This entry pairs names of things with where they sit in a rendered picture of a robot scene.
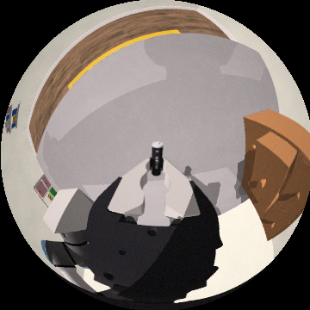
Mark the brown wooden chest of drawers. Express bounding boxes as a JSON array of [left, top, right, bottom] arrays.
[[244, 109, 310, 241]]

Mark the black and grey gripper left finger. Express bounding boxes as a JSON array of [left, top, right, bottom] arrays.
[[82, 157, 152, 243]]

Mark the black battery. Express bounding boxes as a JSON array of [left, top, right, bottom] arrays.
[[152, 142, 163, 176]]

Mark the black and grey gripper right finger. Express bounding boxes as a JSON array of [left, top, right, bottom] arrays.
[[162, 158, 223, 249]]

